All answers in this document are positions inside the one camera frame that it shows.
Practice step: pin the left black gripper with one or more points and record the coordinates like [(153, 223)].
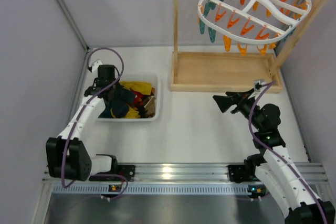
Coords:
[(115, 94)]

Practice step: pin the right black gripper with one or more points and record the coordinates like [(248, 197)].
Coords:
[(234, 102)]

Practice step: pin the navy sock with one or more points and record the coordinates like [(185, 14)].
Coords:
[(118, 108), (120, 92)]

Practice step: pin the white round clip hanger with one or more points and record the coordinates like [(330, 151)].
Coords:
[(244, 23)]

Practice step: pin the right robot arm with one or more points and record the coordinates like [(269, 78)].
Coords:
[(273, 166)]

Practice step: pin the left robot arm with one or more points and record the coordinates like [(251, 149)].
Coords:
[(67, 154)]

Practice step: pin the wooden hanger rack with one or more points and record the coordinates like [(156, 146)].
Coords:
[(202, 71)]

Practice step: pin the white plastic basket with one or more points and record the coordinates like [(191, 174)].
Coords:
[(156, 82)]

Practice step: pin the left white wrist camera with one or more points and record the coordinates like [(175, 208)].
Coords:
[(94, 66)]

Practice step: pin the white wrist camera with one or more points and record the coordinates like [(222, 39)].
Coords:
[(94, 66), (259, 86)]

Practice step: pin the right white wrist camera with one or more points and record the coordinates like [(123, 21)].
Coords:
[(259, 86)]

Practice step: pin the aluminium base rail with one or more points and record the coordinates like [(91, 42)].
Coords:
[(163, 179)]

